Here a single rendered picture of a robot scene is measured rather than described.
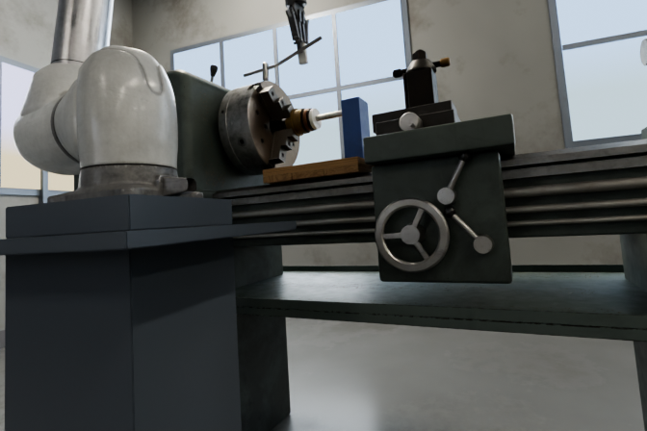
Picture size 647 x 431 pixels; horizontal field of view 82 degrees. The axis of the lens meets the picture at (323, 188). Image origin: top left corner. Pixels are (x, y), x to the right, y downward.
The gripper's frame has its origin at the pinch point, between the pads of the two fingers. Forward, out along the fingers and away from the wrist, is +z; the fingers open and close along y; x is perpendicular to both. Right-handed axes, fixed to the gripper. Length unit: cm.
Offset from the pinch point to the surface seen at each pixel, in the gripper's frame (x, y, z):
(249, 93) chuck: 10.6, -19.0, 14.2
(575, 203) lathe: -72, -28, 54
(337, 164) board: -20, -27, 40
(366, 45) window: 36, 191, -57
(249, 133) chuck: 10.1, -22.3, 26.9
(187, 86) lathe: 25.8, -29.7, 10.2
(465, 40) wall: -40, 201, -44
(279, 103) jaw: 3.7, -12.9, 17.9
